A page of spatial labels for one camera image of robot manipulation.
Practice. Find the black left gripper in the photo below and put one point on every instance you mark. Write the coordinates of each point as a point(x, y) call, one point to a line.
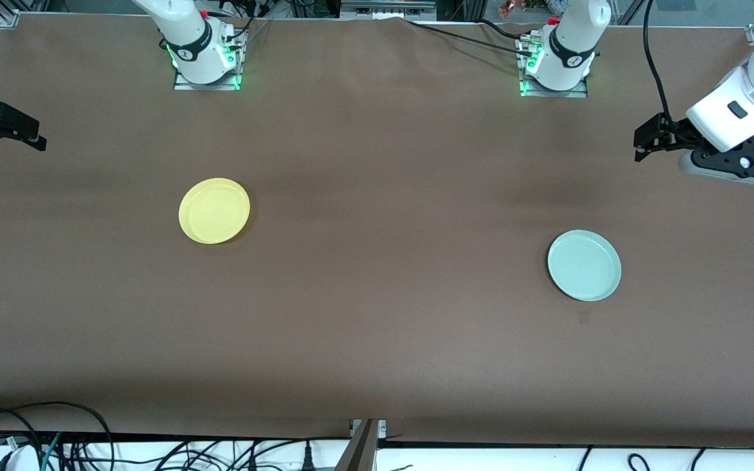
point(678, 131)

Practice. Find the light green plate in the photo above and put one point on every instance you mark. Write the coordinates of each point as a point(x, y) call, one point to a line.
point(584, 265)

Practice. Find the yellow plate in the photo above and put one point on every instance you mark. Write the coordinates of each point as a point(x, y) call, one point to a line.
point(214, 210)

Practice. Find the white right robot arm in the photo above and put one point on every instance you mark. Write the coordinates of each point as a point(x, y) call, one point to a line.
point(184, 29)

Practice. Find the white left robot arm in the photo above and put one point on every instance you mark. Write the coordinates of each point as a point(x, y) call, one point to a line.
point(570, 39)

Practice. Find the white power strip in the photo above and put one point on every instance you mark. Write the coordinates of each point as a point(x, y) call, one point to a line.
point(387, 6)

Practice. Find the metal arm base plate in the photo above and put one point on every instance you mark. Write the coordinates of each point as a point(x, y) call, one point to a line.
point(583, 88)
point(233, 77)

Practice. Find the aluminium frame post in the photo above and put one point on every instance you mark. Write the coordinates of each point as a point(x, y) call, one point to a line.
point(359, 448)

